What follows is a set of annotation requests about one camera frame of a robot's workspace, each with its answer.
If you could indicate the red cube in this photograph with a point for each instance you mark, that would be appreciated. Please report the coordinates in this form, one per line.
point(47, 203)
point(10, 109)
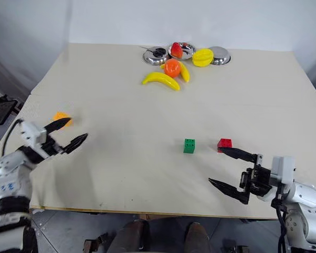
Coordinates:
point(225, 143)

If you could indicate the yellow ridged toy fruit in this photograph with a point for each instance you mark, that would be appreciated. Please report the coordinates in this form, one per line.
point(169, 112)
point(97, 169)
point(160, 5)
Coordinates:
point(202, 58)

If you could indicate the orange cube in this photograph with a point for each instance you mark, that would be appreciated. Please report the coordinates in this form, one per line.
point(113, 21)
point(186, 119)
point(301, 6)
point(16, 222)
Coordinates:
point(60, 115)

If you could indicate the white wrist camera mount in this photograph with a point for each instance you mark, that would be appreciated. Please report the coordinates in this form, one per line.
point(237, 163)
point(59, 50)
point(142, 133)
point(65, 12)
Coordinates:
point(31, 133)
point(283, 168)

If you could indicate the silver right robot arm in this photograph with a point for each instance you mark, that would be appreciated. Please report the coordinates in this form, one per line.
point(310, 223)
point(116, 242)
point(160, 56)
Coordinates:
point(305, 200)

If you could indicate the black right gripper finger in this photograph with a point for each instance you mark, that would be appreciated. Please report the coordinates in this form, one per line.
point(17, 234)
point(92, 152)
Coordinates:
point(229, 189)
point(238, 154)

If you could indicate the small black item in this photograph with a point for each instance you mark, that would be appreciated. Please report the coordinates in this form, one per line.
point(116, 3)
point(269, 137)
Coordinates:
point(158, 52)

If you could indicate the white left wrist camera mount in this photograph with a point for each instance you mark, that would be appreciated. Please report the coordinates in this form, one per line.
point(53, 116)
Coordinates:
point(31, 133)

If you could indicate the orange toy fruit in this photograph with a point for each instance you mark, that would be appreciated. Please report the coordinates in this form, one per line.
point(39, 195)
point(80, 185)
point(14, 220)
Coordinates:
point(172, 68)

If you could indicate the green cube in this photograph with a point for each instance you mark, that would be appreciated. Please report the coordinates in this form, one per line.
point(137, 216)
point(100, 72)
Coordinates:
point(189, 146)

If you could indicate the red toy strawberry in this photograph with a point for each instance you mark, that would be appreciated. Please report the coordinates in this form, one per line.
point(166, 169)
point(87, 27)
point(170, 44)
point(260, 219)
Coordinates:
point(176, 50)

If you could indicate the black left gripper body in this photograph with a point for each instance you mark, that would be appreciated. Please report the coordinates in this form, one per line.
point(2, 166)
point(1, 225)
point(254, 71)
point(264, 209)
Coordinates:
point(51, 147)

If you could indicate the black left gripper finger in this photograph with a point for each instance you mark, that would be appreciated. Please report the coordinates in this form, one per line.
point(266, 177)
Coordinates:
point(75, 142)
point(58, 124)

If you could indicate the black stand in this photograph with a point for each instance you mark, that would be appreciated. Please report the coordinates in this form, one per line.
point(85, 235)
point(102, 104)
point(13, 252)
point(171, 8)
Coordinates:
point(2, 110)

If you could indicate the small yellow toy banana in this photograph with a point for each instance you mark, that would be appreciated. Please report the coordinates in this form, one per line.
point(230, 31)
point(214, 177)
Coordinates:
point(185, 73)

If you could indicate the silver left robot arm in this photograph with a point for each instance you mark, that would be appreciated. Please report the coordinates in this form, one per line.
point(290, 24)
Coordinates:
point(10, 168)

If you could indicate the dark rounded shape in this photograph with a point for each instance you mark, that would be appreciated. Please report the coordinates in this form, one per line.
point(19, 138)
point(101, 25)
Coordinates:
point(133, 235)
point(197, 237)

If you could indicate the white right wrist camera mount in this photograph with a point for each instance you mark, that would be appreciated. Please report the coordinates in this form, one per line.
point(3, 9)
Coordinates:
point(283, 168)

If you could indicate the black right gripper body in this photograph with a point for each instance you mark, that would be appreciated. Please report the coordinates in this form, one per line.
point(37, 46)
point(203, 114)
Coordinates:
point(256, 180)

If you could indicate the large yellow toy banana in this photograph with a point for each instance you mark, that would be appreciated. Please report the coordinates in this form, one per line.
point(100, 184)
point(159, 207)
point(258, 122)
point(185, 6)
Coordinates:
point(160, 78)

